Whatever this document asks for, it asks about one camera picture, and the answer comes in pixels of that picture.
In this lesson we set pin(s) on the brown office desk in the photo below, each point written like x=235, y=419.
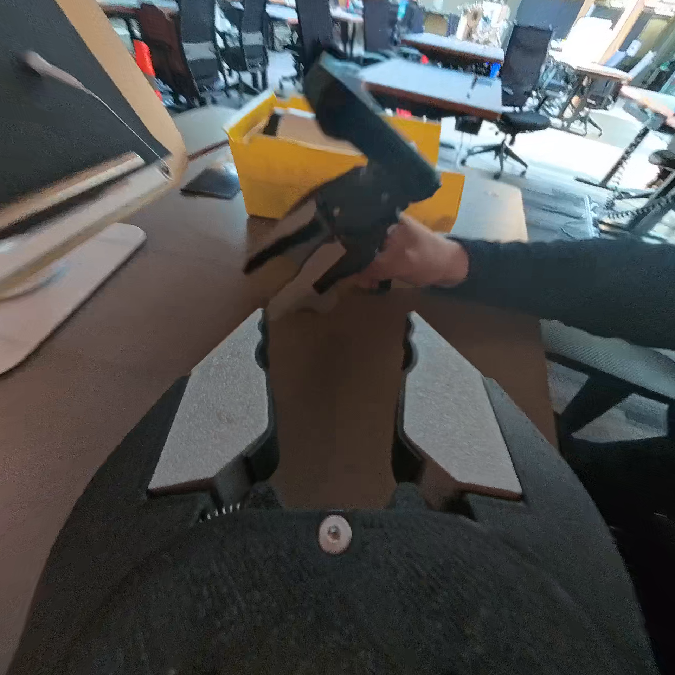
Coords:
x=432, y=87
x=453, y=47

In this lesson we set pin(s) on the black wooden book stand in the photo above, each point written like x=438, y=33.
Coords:
x=52, y=105

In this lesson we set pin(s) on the dark red chair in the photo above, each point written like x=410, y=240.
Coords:
x=168, y=47

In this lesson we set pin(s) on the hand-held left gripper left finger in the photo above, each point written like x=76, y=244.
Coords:
x=211, y=411

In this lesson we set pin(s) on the yellow plastic bin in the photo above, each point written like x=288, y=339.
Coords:
x=274, y=168

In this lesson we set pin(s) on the person's right forearm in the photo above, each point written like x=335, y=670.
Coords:
x=580, y=285

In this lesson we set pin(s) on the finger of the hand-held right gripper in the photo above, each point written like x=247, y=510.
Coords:
x=285, y=237
x=306, y=295

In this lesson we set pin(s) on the black flat pad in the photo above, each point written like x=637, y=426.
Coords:
x=211, y=182

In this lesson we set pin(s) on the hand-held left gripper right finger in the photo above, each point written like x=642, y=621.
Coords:
x=453, y=422

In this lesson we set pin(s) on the orange traffic cone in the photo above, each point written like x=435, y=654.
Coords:
x=143, y=63

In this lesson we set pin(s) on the black office chair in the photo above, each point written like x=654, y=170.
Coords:
x=522, y=79
x=200, y=47
x=316, y=26
x=253, y=42

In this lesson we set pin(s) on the person's right hand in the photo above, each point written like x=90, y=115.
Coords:
x=422, y=253

